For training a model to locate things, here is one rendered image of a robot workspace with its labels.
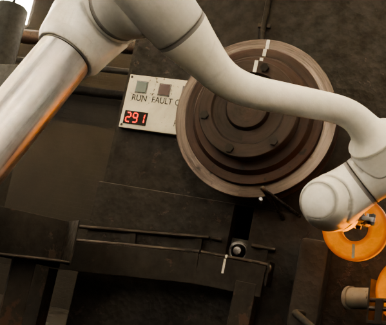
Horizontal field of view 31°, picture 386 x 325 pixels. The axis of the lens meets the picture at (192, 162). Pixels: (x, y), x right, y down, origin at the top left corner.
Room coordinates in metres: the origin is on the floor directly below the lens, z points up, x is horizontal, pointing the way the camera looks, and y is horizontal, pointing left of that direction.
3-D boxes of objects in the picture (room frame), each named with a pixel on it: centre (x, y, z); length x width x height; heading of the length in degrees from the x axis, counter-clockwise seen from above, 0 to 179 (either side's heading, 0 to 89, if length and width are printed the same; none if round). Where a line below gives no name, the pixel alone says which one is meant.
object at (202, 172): (1.99, -0.15, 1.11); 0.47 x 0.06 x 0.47; 71
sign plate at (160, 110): (2.20, 0.13, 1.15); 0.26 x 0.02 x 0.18; 71
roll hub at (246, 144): (1.90, -0.12, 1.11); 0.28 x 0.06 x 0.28; 71
